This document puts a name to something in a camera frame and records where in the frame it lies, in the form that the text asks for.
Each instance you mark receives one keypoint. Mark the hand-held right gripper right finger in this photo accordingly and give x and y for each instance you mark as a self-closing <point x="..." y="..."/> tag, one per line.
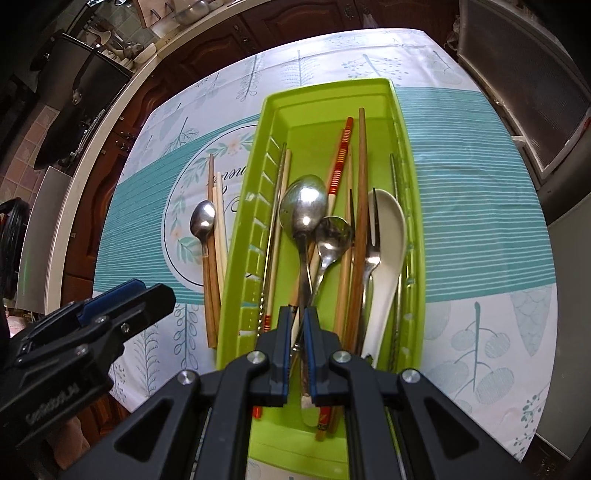
<point x="310" y="364"/>

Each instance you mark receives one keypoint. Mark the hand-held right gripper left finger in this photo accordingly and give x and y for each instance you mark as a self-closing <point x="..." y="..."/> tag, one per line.
<point x="282" y="364"/>

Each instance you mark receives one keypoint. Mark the metal fork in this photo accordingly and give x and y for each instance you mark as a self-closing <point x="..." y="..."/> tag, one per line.
<point x="371" y="261"/>

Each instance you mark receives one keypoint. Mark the medium metal spoon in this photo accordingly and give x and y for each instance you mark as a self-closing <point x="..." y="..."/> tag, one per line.
<point x="333" y="237"/>

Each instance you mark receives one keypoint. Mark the leaf printed teal tablecloth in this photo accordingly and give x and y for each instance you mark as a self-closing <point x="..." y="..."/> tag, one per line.
<point x="461" y="184"/>

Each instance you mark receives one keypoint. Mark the small metal spoon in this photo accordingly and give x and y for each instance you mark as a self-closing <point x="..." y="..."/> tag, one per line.
<point x="203" y="221"/>

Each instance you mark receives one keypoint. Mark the white ceramic spoon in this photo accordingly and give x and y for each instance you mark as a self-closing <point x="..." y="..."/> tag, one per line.
<point x="390" y="240"/>

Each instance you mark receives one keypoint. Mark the large metal spoon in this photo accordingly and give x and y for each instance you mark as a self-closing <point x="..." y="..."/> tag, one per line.
<point x="302" y="207"/>

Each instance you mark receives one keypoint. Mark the beige countertop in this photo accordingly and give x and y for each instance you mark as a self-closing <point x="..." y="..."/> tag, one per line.
<point x="130" y="92"/>

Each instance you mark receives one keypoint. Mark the metal bowl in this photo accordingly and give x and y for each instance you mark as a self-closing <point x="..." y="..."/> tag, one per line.
<point x="189" y="11"/>

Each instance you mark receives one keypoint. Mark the black round object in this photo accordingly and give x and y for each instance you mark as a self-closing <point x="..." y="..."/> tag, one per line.
<point x="11" y="240"/>

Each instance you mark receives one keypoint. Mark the red striped cream chopstick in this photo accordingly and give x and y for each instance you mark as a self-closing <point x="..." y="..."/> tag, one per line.
<point x="341" y="152"/>

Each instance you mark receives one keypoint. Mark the metal chopstick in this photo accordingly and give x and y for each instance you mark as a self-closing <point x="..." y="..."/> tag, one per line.
<point x="277" y="194"/>

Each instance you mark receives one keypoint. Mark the green plastic utensil tray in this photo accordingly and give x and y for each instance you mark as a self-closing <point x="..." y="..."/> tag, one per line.
<point x="323" y="99"/>

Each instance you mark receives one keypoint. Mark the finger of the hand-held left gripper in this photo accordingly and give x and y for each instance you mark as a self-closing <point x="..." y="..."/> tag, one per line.
<point x="138" y="314"/>
<point x="113" y="300"/>

